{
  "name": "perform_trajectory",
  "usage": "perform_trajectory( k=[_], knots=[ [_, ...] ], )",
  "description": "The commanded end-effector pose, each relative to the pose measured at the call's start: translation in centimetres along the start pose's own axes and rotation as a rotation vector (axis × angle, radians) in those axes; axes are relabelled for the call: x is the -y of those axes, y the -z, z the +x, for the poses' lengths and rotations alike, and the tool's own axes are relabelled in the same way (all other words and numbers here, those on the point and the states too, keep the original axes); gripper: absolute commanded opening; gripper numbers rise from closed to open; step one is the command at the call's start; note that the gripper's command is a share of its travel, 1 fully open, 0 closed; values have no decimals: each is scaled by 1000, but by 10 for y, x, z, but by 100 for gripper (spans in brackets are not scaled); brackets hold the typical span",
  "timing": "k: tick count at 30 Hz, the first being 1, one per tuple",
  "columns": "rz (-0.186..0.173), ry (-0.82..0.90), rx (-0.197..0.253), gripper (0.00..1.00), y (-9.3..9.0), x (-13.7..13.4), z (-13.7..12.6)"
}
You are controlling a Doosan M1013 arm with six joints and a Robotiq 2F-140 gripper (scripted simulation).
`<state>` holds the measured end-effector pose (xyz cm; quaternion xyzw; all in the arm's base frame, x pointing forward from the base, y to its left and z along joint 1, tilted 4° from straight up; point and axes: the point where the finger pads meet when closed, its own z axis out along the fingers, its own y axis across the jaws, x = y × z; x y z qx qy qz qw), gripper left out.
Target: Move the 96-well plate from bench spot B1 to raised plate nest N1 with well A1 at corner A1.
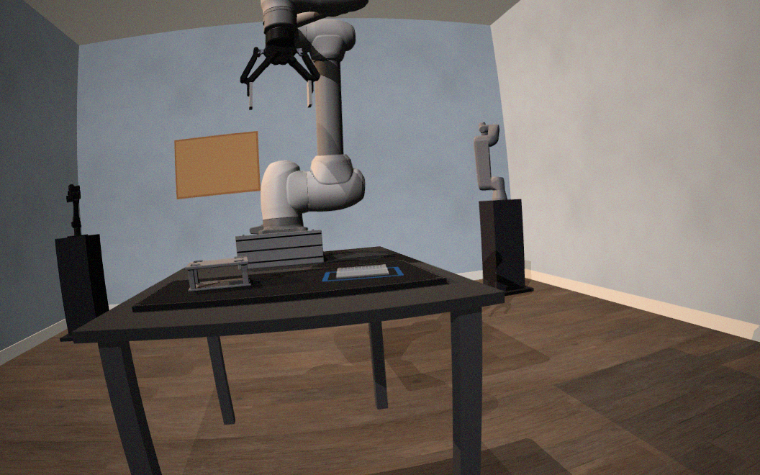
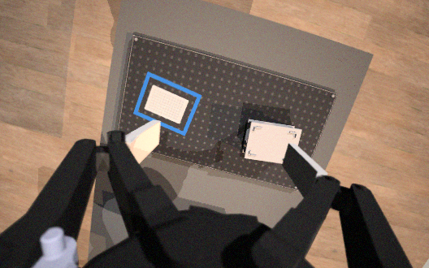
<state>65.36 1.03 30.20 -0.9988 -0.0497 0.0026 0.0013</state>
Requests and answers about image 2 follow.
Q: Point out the blue tape outline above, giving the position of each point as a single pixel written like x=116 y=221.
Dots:
x=198 y=96

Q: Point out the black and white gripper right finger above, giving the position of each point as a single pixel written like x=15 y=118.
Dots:
x=369 y=240

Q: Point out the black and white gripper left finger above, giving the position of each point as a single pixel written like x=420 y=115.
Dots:
x=46 y=236

